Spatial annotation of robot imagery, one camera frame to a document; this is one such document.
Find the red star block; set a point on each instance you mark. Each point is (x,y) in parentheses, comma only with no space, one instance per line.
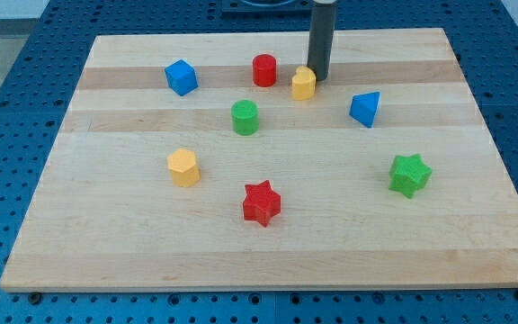
(261,203)

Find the green cylinder block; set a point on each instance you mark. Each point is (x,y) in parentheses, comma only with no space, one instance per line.
(244,115)

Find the yellow hexagon block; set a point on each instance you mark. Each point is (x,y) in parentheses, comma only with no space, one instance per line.
(183,167)

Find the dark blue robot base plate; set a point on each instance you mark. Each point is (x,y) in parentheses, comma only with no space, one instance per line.
(270,7)

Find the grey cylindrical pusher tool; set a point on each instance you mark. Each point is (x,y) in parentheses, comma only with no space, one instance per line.
(320,40)

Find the red cylinder block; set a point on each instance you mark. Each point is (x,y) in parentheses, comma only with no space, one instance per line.
(264,70)

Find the green star block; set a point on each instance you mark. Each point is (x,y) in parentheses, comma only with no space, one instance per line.
(408,174)

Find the blue triangle block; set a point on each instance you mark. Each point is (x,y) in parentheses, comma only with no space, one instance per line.
(364,108)

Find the light wooden board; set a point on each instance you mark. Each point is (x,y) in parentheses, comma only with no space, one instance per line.
(107,217)

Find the yellow heart block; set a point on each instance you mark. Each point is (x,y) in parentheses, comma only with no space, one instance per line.
(303,84)

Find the blue cube block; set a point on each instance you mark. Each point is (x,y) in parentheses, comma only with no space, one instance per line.
(181,77)

